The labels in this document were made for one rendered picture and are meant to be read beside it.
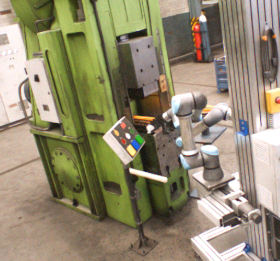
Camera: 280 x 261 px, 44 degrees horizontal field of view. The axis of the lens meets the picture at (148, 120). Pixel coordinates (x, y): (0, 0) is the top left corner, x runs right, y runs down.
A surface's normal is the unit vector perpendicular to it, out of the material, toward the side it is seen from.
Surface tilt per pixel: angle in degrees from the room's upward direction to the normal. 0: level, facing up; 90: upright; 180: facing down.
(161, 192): 90
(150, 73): 90
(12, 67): 90
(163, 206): 90
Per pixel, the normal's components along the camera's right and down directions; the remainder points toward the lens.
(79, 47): -0.66, 0.34
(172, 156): 0.73, 0.09
